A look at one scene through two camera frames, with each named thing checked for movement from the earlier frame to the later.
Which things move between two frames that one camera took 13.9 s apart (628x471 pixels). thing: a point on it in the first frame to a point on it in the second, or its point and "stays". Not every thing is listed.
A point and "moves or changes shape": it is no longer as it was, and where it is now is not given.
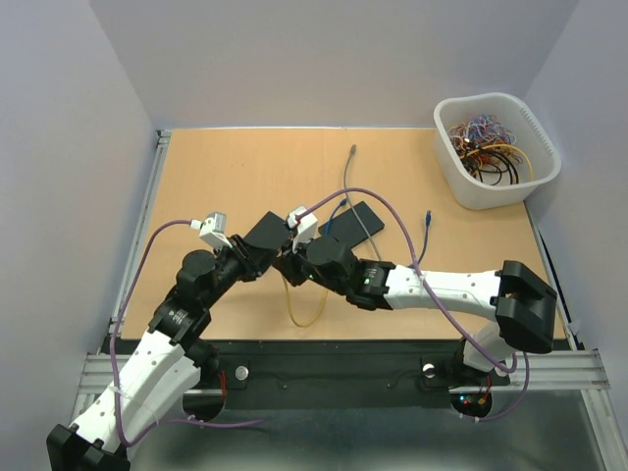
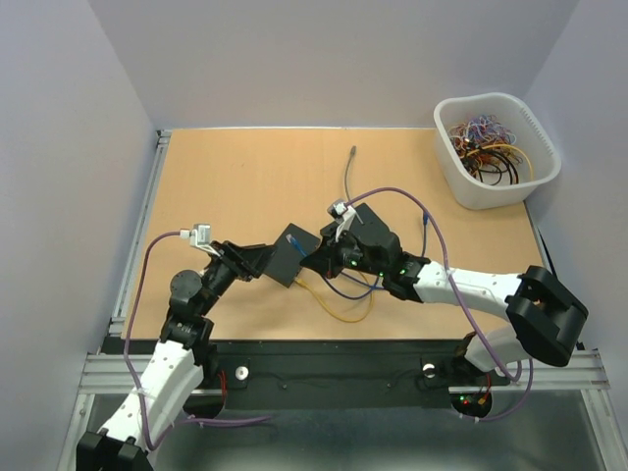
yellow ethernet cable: [290, 308] to [331, 308]
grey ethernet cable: [352, 152] stays
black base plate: [330, 374] stays
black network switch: [271, 232] moves or changes shape
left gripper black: [253, 259] stays
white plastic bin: [494, 149] stays
